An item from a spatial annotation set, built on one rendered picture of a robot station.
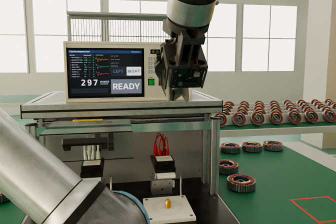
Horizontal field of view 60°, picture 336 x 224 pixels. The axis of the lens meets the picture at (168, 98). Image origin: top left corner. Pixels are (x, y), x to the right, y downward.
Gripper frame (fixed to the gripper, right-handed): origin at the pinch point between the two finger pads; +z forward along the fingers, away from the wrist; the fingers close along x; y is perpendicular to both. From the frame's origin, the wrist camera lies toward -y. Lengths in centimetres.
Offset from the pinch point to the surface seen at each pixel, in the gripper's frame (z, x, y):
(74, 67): 21.3, -25.8, -33.4
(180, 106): 30.0, 9.8, -22.5
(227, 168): 67, 36, -18
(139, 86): 26.6, -4.4, -29.0
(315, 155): 82, 93, -30
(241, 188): 56, 34, -3
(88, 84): 25.7, -21.5, -29.7
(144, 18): 192, 30, -340
